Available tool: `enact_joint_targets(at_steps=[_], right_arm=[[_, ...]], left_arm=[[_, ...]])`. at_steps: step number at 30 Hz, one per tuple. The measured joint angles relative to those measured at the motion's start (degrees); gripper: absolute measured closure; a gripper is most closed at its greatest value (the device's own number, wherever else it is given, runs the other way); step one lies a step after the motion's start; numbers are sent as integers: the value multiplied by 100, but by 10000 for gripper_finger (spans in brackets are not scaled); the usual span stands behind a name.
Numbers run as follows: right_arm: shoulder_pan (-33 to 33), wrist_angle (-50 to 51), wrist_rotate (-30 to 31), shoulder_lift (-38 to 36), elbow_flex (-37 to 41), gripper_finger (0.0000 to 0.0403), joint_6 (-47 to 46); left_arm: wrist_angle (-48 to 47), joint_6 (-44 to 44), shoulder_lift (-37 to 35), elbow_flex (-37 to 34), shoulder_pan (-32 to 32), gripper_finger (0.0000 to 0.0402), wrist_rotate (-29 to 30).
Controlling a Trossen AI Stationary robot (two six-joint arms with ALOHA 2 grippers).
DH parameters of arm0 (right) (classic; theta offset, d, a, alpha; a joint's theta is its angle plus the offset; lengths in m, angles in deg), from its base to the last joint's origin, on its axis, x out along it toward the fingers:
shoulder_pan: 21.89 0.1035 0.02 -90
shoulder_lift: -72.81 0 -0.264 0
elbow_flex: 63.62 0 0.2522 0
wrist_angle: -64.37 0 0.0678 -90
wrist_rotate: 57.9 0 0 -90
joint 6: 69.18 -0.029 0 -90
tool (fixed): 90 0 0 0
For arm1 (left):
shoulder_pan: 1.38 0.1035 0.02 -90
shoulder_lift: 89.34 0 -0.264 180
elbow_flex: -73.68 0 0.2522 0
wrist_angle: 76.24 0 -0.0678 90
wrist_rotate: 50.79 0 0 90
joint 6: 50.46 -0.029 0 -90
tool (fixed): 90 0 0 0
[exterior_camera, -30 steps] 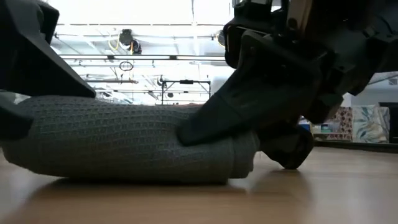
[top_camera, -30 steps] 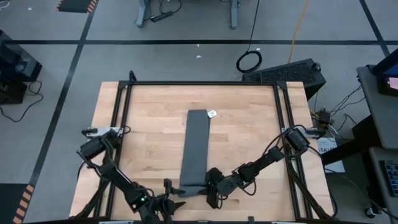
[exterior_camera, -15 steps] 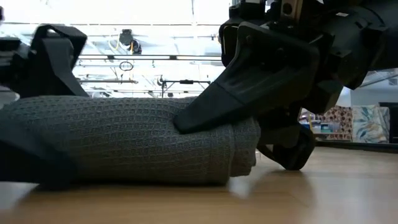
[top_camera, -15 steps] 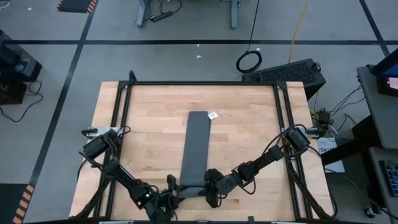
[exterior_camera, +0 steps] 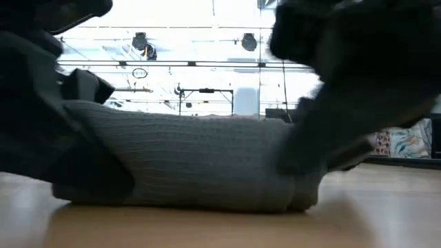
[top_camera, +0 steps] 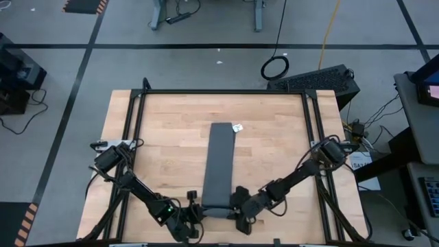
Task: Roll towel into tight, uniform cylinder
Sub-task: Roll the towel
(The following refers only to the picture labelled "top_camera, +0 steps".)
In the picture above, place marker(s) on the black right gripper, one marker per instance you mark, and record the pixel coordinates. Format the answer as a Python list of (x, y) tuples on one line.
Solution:
[(255, 207)]

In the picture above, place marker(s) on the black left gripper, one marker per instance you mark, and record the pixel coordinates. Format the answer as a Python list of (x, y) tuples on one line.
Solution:
[(188, 215)]

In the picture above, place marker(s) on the grey waffle-weave towel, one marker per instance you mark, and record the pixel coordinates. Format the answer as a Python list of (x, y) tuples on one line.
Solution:
[(219, 164)]

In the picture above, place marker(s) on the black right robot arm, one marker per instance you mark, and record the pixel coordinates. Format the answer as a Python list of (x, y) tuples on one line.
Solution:
[(295, 176)]

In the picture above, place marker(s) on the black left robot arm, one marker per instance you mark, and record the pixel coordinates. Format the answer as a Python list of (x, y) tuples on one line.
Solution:
[(140, 190)]

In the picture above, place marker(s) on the white printed sheet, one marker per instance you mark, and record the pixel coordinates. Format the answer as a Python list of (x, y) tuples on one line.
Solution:
[(372, 182)]

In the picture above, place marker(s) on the black power adapter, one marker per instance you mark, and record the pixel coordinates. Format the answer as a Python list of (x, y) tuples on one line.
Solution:
[(358, 129)]

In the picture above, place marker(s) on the black perforated computer case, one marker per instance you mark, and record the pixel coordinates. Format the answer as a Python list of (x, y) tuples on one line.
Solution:
[(315, 80)]

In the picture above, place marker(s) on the black desk foot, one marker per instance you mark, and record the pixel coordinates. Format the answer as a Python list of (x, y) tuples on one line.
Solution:
[(387, 161)]

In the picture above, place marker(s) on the black castor wheel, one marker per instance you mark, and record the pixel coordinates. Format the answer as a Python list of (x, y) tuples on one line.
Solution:
[(407, 234)]

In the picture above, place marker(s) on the grey desk top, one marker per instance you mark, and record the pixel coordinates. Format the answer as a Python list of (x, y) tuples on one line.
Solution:
[(413, 178), (418, 116)]

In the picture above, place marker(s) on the black orange-striped floor mat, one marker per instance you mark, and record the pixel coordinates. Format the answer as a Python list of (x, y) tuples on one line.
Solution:
[(84, 6), (13, 223)]

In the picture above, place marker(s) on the black keypad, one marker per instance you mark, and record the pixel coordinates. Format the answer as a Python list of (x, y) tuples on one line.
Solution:
[(432, 197)]

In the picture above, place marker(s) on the grey desk leg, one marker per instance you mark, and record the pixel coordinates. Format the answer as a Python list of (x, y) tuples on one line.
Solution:
[(259, 15), (157, 13)]

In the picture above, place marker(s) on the black power strip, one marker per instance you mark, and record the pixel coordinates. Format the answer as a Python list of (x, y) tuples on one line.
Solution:
[(178, 18)]

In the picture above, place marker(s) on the black laptop screen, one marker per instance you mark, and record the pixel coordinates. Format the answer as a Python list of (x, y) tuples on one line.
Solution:
[(428, 89)]

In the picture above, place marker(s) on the black equipment case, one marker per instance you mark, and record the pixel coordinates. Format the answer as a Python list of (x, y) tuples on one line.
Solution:
[(20, 68)]

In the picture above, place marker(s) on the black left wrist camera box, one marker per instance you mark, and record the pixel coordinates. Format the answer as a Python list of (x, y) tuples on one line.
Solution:
[(164, 212)]

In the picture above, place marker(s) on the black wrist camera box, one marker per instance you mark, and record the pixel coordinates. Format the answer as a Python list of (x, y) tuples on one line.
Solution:
[(164, 212), (276, 190)]

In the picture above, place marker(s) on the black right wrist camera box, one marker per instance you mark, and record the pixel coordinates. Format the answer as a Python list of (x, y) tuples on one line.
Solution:
[(276, 190)]

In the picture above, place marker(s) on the black frame clamp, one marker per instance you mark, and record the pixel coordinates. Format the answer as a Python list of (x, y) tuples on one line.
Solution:
[(276, 242)]

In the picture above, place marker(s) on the silver frame bracket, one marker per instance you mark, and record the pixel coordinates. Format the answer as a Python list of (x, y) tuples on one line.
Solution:
[(128, 245), (312, 245)]

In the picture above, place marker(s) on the black aluminium table frame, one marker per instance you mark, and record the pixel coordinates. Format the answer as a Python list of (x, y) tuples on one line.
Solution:
[(223, 91)]

